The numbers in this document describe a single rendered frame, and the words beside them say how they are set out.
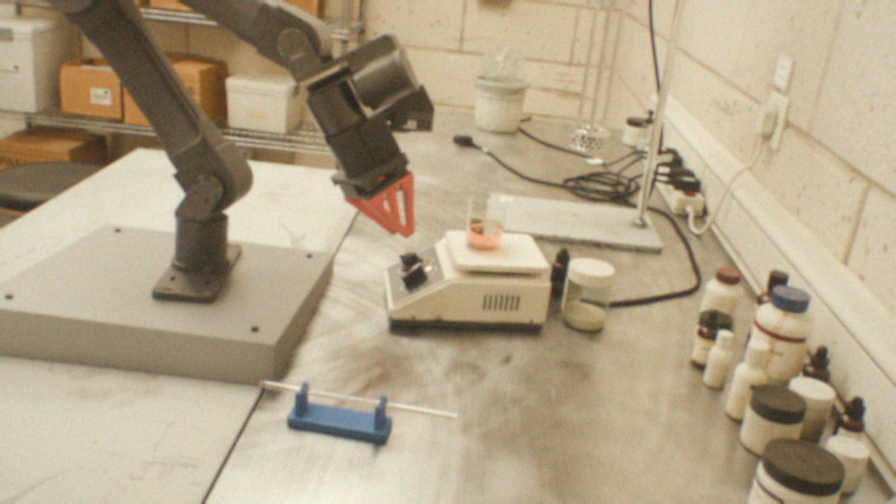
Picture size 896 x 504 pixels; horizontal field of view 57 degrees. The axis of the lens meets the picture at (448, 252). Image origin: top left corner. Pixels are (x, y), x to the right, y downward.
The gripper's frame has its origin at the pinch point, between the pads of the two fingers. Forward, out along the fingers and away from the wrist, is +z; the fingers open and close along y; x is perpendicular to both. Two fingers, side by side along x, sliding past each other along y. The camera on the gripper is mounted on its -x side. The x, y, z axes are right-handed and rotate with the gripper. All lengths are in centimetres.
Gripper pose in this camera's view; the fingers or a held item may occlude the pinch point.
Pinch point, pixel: (400, 228)
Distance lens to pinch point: 103.1
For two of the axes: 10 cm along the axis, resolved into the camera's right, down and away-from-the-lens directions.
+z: 4.3, 8.2, 3.8
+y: -5.1, -1.3, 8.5
